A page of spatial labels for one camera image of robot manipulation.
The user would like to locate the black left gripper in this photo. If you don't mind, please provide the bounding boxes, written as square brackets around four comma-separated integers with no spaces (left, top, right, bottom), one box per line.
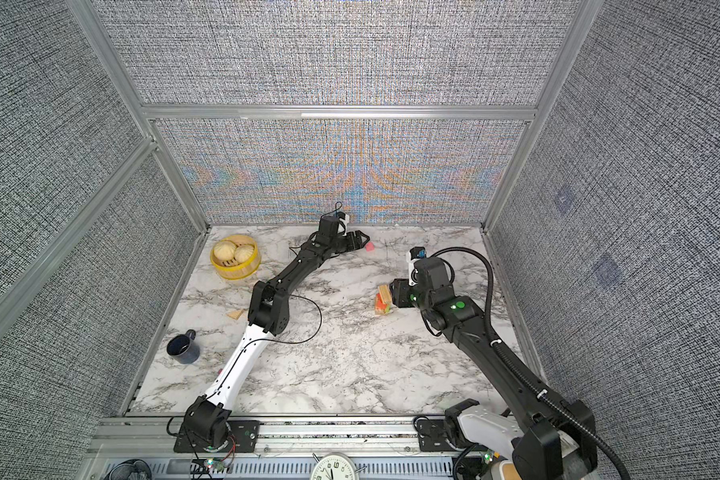
[328,230,369,255]

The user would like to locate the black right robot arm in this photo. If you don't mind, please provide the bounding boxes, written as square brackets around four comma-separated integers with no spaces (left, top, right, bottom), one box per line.
[390,279,599,479]

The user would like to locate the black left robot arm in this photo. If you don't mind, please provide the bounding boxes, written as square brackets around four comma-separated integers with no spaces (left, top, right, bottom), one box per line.
[181,230,370,451]

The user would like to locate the small wood cube block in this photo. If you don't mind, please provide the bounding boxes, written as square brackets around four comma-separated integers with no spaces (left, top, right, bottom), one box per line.
[227,309,246,320]

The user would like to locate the right steamed bun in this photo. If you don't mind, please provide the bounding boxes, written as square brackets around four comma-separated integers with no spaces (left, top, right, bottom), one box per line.
[234,244,256,264]

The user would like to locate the steamed bun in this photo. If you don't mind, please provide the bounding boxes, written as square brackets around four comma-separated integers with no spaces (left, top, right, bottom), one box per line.
[234,244,256,264]
[213,240,237,264]

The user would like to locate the yellow rimmed bamboo steamer basket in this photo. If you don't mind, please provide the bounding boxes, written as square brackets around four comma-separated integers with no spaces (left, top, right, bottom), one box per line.
[210,234,261,280]

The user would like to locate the left steamed bun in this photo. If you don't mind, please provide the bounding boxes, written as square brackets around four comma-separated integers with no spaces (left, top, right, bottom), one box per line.
[213,240,237,264]

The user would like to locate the white analog clock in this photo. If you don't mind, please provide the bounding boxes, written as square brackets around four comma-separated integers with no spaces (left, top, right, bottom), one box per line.
[310,453,359,480]

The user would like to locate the dark blue mug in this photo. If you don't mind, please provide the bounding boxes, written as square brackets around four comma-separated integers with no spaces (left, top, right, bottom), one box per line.
[166,329,201,365]

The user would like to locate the black fan grille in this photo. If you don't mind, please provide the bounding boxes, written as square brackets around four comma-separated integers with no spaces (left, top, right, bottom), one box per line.
[103,459,153,480]

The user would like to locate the black corrugated cable conduit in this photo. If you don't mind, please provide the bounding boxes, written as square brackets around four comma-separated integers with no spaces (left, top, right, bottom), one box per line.
[428,246,632,480]

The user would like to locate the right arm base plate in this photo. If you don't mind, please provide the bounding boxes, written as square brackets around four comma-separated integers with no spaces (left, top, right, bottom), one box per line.
[413,416,457,453]

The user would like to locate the thin black left cable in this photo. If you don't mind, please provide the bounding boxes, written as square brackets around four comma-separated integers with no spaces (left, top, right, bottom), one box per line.
[215,293,324,391]

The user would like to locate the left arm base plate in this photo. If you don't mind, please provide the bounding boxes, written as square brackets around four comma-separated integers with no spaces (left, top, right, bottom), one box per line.
[173,420,260,454]

